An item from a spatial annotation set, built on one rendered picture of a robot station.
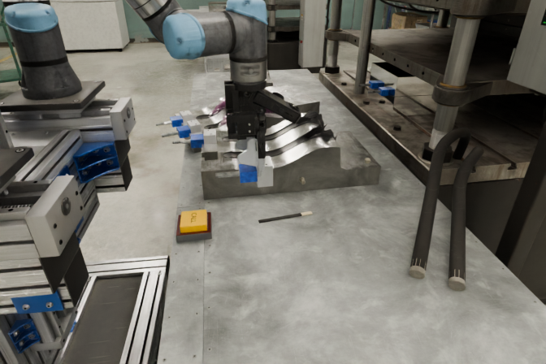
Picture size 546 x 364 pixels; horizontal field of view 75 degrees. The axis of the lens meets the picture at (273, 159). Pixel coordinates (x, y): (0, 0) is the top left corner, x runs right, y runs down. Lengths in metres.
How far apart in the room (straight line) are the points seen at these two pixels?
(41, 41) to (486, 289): 1.19
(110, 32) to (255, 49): 6.83
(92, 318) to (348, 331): 1.11
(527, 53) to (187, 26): 0.88
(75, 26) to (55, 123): 6.46
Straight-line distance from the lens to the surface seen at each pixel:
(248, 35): 0.70
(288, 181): 0.99
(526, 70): 1.19
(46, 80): 1.16
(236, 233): 0.87
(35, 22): 1.15
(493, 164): 1.39
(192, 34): 0.65
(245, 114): 0.75
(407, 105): 1.67
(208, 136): 1.09
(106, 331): 1.54
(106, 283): 1.71
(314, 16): 5.30
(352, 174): 1.04
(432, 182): 0.97
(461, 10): 1.17
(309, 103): 1.37
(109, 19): 7.45
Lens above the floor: 1.35
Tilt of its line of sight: 28 degrees down
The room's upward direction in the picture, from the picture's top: straight up
